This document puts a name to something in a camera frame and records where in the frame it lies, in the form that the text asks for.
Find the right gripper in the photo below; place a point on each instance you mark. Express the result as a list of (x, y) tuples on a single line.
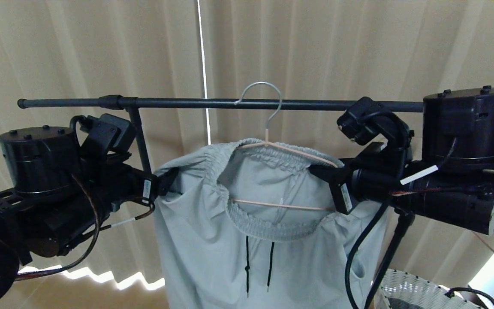
[(444, 197)]

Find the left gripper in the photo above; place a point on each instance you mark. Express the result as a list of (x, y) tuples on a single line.
[(84, 219)]

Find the pale grey shorts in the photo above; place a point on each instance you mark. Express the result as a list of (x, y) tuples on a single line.
[(204, 257)]

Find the pink clothes hanger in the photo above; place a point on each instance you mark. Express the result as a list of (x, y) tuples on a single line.
[(483, 241), (298, 152)]

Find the white laundry basket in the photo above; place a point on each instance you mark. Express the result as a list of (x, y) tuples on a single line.
[(410, 292)]

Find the black clothes rack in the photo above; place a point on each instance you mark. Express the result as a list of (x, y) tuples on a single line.
[(315, 104)]

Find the beige curtain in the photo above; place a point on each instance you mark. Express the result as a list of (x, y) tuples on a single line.
[(79, 51)]

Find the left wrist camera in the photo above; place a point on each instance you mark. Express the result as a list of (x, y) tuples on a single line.
[(109, 133)]

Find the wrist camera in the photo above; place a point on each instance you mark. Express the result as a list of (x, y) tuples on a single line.
[(358, 120), (109, 133)]

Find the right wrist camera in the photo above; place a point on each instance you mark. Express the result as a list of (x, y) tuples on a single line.
[(358, 120)]

